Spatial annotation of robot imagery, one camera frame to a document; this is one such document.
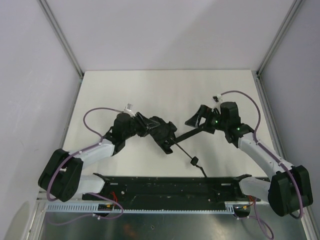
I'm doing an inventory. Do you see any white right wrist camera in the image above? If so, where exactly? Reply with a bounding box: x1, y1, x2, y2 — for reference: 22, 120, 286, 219
212, 94, 223, 111

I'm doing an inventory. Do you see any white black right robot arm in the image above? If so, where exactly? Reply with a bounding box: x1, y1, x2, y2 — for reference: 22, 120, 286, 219
185, 102, 314, 217

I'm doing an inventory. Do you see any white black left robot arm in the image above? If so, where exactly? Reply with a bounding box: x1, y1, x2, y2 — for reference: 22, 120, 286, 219
38, 113, 160, 202

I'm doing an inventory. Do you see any grey slotted cable duct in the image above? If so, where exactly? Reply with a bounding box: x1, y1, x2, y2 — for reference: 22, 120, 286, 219
44, 201, 249, 214

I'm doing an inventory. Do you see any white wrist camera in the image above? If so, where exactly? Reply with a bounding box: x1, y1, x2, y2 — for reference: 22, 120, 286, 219
212, 94, 223, 111
123, 103, 136, 118

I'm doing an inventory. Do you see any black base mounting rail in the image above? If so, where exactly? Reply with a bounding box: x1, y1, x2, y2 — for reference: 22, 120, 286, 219
82, 176, 254, 210

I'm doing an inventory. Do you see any black folding umbrella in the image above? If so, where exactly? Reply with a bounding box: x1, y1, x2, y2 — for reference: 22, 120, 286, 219
149, 116, 208, 178

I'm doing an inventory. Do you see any left aluminium frame post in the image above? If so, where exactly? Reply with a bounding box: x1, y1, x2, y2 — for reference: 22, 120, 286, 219
37, 0, 84, 80

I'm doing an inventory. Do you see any right aluminium frame post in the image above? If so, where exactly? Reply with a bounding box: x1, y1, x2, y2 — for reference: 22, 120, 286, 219
256, 0, 305, 77

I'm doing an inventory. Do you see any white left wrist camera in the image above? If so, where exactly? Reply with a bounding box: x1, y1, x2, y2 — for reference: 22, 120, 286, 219
123, 103, 136, 118

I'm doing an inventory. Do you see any aluminium frame side rail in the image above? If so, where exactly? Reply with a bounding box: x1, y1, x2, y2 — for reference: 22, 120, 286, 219
252, 71, 287, 159

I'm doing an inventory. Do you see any aluminium frame post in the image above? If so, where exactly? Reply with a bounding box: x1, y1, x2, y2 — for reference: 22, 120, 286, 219
37, 0, 84, 80
256, 0, 305, 77

